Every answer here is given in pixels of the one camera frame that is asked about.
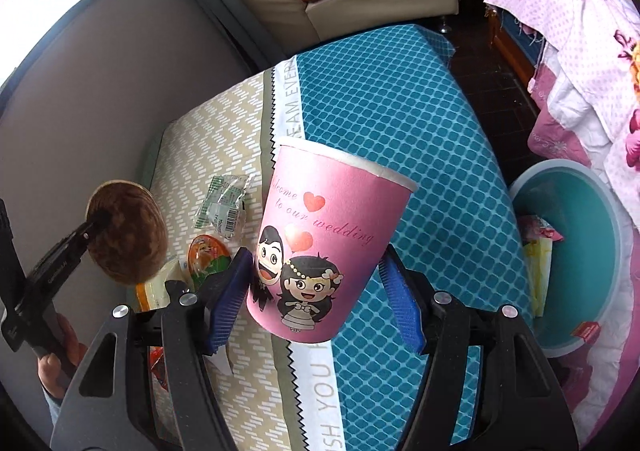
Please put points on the pink floral quilt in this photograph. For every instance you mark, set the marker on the pink floral quilt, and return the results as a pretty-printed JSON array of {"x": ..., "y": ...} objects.
[{"x": 565, "y": 6}]

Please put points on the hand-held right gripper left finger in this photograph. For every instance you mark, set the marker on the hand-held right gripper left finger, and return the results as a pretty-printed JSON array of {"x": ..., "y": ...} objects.
[{"x": 227, "y": 301}]

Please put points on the orange jelly cup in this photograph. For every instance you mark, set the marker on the orange jelly cup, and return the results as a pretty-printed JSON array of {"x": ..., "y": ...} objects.
[{"x": 205, "y": 256}]

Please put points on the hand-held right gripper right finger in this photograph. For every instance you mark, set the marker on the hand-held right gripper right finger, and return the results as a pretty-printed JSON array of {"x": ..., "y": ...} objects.
[{"x": 402, "y": 311}]

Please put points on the green white wrapper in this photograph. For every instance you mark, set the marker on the green white wrapper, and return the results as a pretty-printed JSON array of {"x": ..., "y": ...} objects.
[{"x": 225, "y": 203}]

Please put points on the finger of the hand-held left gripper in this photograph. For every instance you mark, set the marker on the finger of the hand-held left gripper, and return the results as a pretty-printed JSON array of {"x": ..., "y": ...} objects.
[
  {"x": 97, "y": 230},
  {"x": 70, "y": 242}
]

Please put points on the grey headboard panel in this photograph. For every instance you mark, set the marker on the grey headboard panel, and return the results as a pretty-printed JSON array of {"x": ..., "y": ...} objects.
[{"x": 100, "y": 81}]

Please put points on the person's left hand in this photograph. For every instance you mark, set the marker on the person's left hand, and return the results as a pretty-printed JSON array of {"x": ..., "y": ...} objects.
[{"x": 50, "y": 373}]

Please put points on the wooden bed frame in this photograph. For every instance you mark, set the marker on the wooden bed frame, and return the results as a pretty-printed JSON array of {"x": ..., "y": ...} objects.
[{"x": 510, "y": 41}]

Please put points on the pink paper cup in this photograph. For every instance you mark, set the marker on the pink paper cup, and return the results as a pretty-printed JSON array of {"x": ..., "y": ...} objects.
[{"x": 320, "y": 231}]

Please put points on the yellow plastic bag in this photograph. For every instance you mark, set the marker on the yellow plastic bag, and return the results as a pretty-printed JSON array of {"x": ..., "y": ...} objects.
[{"x": 537, "y": 276}]

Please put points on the pink snack packet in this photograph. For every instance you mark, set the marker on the pink snack packet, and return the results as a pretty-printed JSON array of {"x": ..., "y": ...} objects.
[{"x": 542, "y": 228}]

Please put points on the teal trash bin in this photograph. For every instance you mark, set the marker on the teal trash bin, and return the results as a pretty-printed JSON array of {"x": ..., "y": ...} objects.
[{"x": 590, "y": 281}]

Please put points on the yellow white wrapper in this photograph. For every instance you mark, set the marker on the yellow white wrapper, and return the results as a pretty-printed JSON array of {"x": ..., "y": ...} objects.
[{"x": 155, "y": 288}]

